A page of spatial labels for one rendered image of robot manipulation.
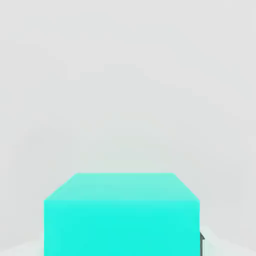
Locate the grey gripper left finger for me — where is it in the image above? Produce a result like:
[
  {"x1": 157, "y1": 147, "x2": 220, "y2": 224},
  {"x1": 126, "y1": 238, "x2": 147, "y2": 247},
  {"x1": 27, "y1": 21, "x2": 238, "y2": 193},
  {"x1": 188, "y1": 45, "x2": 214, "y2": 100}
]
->
[{"x1": 11, "y1": 236, "x2": 45, "y2": 256}]

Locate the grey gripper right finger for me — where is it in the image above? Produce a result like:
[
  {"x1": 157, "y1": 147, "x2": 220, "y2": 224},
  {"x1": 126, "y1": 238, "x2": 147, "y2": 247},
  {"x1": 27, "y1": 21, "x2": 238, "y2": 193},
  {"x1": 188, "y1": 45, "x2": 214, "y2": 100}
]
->
[{"x1": 199, "y1": 225, "x2": 249, "y2": 256}]

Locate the small cyan cube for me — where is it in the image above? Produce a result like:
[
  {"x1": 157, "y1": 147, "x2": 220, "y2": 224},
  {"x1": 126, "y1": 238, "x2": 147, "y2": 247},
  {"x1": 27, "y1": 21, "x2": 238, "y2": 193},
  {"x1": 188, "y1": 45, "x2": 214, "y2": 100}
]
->
[{"x1": 43, "y1": 172, "x2": 201, "y2": 256}]

